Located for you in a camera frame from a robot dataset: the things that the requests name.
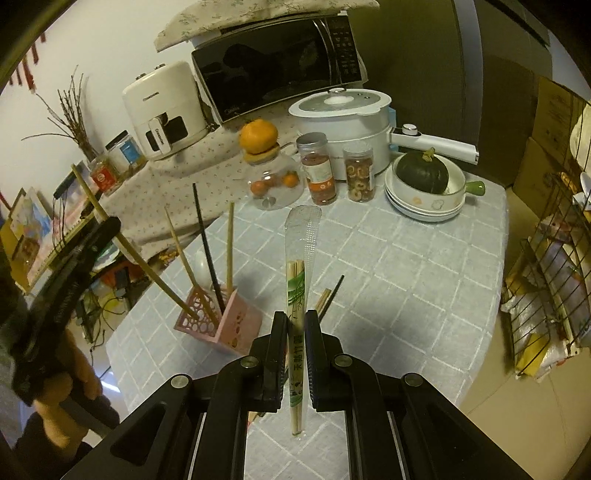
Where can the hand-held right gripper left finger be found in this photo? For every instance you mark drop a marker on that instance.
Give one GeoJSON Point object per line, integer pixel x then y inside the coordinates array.
{"type": "Point", "coordinates": [270, 360]}

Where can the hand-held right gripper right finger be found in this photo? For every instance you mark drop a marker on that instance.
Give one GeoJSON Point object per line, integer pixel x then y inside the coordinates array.
{"type": "Point", "coordinates": [318, 360]}

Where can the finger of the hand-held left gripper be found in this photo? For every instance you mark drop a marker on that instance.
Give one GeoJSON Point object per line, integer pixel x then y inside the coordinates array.
{"type": "Point", "coordinates": [94, 242]}

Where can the pink perforated utensil holder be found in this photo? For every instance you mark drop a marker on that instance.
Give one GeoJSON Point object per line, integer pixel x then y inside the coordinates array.
{"type": "Point", "coordinates": [240, 323]}

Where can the disposable chopsticks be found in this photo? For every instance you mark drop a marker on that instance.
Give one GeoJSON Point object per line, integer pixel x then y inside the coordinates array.
{"type": "Point", "coordinates": [300, 258]}

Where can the black chopstick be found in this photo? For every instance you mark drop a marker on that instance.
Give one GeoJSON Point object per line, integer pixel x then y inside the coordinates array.
{"type": "Point", "coordinates": [205, 240]}
{"type": "Point", "coordinates": [333, 295]}

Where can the white plastic spoon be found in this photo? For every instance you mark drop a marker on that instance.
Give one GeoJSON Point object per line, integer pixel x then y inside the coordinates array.
{"type": "Point", "coordinates": [203, 267]}

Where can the person's left hand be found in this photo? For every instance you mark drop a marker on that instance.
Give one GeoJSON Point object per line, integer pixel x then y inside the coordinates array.
{"type": "Point", "coordinates": [62, 392]}

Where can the wooden shelf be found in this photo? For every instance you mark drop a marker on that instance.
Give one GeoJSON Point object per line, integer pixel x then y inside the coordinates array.
{"type": "Point", "coordinates": [69, 233]}

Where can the black bar device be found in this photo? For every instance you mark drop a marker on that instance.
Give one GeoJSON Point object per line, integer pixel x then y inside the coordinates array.
{"type": "Point", "coordinates": [69, 184]}

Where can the colourful framed picture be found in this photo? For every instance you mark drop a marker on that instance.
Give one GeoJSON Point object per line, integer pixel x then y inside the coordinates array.
{"type": "Point", "coordinates": [32, 230]}

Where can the red label glass jar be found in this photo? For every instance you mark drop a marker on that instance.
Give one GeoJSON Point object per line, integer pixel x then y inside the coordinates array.
{"type": "Point", "coordinates": [105, 177]}

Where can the blue label glass jar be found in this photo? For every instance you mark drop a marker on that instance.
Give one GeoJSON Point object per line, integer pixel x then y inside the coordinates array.
{"type": "Point", "coordinates": [125, 154]}

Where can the floral cloth under appliances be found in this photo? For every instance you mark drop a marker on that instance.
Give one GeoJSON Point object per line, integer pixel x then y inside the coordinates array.
{"type": "Point", "coordinates": [184, 184]}

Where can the vase of dried branches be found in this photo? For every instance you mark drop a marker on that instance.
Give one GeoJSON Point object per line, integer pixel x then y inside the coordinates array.
{"type": "Point", "coordinates": [76, 120]}

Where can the white air fryer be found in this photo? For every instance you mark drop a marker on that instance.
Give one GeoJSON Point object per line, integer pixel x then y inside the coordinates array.
{"type": "Point", "coordinates": [161, 106]}

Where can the glass teapot with wooden lid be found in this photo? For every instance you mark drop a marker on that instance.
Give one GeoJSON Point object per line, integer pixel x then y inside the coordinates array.
{"type": "Point", "coordinates": [277, 196]}

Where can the small tangerine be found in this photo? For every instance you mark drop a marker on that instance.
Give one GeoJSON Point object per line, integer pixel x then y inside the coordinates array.
{"type": "Point", "coordinates": [257, 187]}
{"type": "Point", "coordinates": [290, 179]}

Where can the stack of white plates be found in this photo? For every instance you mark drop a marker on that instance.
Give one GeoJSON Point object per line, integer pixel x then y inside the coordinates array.
{"type": "Point", "coordinates": [415, 210]}

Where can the jar of red spice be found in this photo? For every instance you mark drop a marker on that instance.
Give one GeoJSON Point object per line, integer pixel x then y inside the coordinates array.
{"type": "Point", "coordinates": [318, 175]}

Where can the jar of dried slices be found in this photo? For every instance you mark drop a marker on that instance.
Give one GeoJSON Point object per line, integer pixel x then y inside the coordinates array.
{"type": "Point", "coordinates": [358, 177]}

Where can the large orange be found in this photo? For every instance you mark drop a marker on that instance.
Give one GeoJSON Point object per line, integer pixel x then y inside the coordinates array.
{"type": "Point", "coordinates": [258, 136]}

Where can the dark green pumpkin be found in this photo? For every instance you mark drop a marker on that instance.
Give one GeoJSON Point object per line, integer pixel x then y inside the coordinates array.
{"type": "Point", "coordinates": [422, 173]}

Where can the white electric cooking pot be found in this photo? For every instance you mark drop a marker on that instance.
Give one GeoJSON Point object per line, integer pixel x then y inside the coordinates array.
{"type": "Point", "coordinates": [351, 124]}

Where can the black microwave oven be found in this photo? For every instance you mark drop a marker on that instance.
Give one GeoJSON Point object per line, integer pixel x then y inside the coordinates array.
{"type": "Point", "coordinates": [268, 74]}

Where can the floral microwave cover cloth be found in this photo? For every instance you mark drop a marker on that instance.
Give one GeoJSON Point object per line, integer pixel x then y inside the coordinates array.
{"type": "Point", "coordinates": [249, 18]}

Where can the grey refrigerator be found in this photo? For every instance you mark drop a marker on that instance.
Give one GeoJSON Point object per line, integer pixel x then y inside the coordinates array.
{"type": "Point", "coordinates": [438, 69]}

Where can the cardboard boxes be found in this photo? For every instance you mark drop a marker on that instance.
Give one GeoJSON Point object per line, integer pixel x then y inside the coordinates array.
{"type": "Point", "coordinates": [549, 138]}

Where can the cream bag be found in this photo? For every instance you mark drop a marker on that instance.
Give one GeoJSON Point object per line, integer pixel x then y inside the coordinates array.
{"type": "Point", "coordinates": [582, 134]}

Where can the red wall decoration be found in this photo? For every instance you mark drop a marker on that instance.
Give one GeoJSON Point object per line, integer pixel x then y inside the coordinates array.
{"type": "Point", "coordinates": [27, 64]}

